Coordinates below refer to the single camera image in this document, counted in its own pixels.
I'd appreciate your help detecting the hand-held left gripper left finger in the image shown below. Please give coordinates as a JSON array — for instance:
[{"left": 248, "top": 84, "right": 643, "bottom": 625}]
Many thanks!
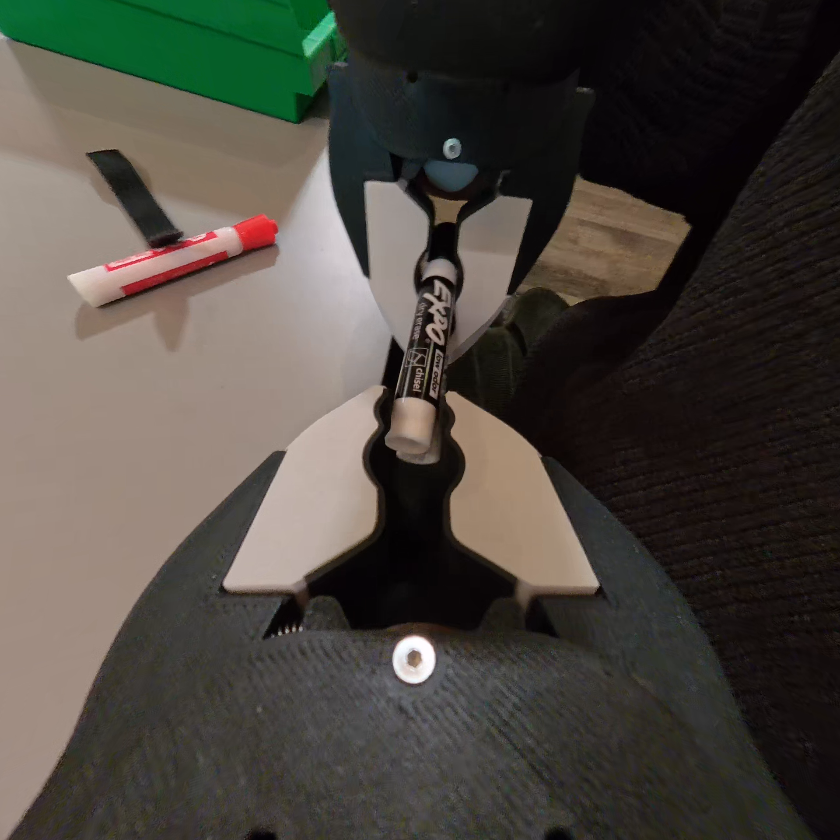
[{"left": 222, "top": 386, "right": 395, "bottom": 598}]

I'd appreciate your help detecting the red dry erase marker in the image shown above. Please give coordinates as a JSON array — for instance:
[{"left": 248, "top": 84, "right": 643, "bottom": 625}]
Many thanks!
[{"left": 67, "top": 214, "right": 279, "bottom": 308}]

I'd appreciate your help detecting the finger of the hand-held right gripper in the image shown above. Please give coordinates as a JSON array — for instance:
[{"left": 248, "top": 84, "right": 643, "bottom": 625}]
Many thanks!
[
  {"left": 449, "top": 196, "right": 534, "bottom": 363},
  {"left": 363, "top": 180, "right": 437, "bottom": 345}
]

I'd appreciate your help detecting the grey desk with wooden edge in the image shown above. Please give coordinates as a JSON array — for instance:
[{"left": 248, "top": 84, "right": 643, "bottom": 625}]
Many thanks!
[{"left": 0, "top": 36, "right": 408, "bottom": 808}]

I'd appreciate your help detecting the person's right forearm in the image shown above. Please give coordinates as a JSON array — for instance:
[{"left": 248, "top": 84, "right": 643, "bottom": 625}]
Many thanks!
[{"left": 577, "top": 0, "right": 840, "bottom": 217}]

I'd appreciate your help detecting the black strap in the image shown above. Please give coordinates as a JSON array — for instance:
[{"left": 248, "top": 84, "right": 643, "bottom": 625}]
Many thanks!
[{"left": 86, "top": 149, "right": 184, "bottom": 248}]

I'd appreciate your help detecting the green plastic bin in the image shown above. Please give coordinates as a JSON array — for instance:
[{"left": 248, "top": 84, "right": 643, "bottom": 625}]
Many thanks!
[{"left": 0, "top": 0, "right": 345, "bottom": 124}]

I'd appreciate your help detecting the person's black clothing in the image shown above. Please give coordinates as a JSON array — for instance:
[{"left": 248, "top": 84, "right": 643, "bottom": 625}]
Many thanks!
[{"left": 453, "top": 59, "right": 840, "bottom": 840}]

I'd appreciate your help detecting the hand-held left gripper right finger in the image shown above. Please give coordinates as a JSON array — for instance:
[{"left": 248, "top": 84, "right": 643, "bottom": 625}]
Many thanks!
[{"left": 446, "top": 394, "right": 601, "bottom": 598}]

